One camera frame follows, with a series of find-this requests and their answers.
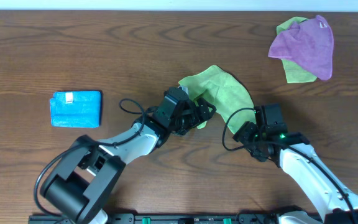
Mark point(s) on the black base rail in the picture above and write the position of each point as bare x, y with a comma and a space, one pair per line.
241, 218

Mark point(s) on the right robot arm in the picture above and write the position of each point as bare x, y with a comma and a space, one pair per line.
293, 153

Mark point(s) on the light green cloth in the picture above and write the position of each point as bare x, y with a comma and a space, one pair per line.
221, 89

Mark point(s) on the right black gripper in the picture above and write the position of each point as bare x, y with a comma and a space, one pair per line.
243, 134

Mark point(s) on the folded blue cloth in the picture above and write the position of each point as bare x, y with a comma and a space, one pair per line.
76, 109

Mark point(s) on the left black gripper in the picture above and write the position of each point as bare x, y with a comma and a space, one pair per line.
202, 109

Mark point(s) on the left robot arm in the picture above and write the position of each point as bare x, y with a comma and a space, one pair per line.
78, 181

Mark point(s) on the purple cloth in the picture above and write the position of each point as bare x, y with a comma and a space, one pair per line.
310, 44

